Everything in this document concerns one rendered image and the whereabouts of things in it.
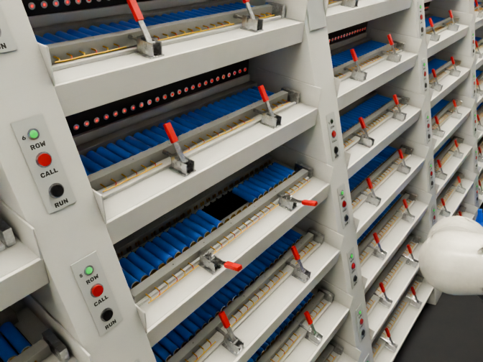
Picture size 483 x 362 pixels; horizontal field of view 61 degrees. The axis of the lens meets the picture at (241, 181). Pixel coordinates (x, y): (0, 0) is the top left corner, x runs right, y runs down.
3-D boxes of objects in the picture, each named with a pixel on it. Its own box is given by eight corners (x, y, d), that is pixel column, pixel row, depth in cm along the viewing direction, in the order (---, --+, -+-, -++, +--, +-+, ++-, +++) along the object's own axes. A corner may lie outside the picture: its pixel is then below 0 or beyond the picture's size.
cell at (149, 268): (135, 256, 80) (157, 274, 76) (127, 261, 79) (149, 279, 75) (134, 250, 79) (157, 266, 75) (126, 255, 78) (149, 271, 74)
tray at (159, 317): (327, 197, 109) (333, 166, 104) (148, 350, 68) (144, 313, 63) (266, 169, 119) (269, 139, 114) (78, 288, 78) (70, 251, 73)
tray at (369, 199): (422, 168, 162) (433, 137, 155) (352, 245, 122) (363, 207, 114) (374, 150, 172) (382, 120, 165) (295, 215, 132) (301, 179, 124)
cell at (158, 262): (143, 251, 81) (165, 268, 78) (136, 256, 80) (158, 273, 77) (142, 244, 80) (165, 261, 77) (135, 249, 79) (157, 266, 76)
